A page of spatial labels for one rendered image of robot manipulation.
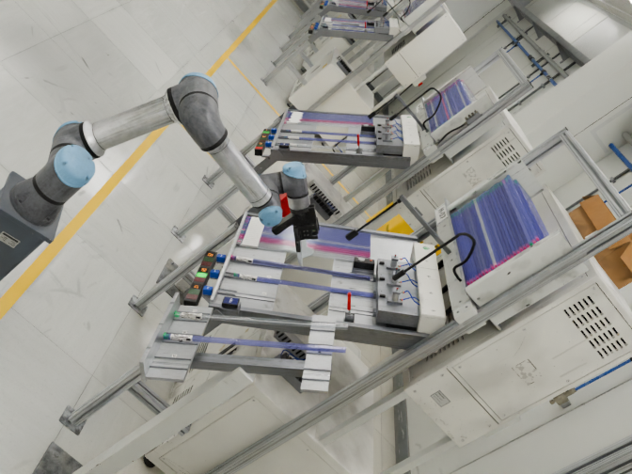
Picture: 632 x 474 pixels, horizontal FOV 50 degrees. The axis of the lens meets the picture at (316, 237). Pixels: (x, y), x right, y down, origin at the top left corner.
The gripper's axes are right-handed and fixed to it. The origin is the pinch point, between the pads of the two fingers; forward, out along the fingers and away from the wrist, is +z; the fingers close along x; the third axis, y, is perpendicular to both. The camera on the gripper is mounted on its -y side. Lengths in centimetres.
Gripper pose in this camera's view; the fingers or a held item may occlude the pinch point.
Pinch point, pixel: (302, 257)
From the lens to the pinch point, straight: 240.7
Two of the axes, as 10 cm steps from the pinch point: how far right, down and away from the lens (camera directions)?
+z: 1.3, 8.8, 4.5
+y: 9.9, -0.8, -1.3
